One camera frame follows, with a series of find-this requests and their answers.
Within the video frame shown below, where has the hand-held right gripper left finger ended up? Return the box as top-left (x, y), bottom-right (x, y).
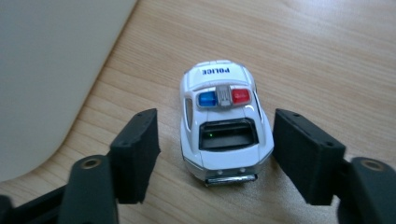
top-left (108, 107), bottom-right (162, 205)

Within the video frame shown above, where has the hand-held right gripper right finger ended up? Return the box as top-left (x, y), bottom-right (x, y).
top-left (272, 107), bottom-right (347, 206)

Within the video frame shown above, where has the white toy police car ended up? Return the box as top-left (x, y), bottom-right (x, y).
top-left (178, 59), bottom-right (276, 188)

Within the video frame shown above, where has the white plastic bin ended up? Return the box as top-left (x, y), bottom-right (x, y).
top-left (0, 0), bottom-right (138, 183)

